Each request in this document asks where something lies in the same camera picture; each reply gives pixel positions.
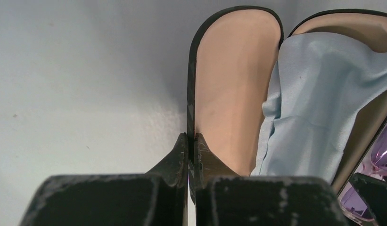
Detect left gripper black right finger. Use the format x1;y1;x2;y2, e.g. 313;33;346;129
193;133;238;199

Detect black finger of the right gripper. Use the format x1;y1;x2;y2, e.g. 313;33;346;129
349;173;387;226

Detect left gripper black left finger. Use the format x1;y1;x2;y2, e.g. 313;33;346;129
147;133;189;226

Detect pink transparent sunglasses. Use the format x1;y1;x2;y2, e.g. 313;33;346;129
339;125;387;226

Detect black glasses case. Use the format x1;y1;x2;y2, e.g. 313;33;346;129
187;6;387;193

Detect light blue cleaning cloth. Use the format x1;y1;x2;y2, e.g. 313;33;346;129
251;32;387;182

